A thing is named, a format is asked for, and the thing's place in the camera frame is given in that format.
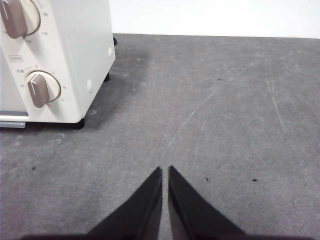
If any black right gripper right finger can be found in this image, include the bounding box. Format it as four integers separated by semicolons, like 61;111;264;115
167;165;249;240

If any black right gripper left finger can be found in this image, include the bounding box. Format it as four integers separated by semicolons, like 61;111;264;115
87;166;164;240

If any metal oven crumb tray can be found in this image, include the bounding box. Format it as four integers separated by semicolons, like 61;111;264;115
0;120;27;129

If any beige oven timer knob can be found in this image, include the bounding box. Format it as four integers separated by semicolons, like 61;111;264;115
24;70;62;109

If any white toaster oven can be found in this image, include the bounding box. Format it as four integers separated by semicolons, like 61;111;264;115
0;0;117;130

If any beige oven temperature knob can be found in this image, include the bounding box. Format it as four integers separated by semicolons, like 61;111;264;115
0;0;42;40

